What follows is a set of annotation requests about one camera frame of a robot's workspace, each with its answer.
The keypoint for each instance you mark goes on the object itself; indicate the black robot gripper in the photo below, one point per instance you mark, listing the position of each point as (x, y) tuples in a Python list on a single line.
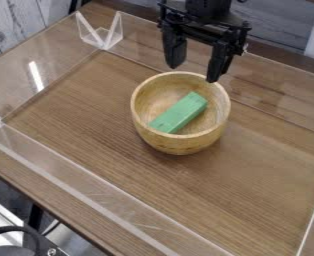
[(208, 22)]

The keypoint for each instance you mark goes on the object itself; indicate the green rectangular block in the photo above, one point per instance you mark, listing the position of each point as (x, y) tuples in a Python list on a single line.
[(180, 113)]

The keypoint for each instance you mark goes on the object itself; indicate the light wooden bowl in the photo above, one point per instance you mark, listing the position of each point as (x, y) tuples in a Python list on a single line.
[(156, 94)]

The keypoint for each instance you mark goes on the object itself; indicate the black table leg bracket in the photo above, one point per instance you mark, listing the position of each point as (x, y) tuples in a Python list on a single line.
[(34, 239)]

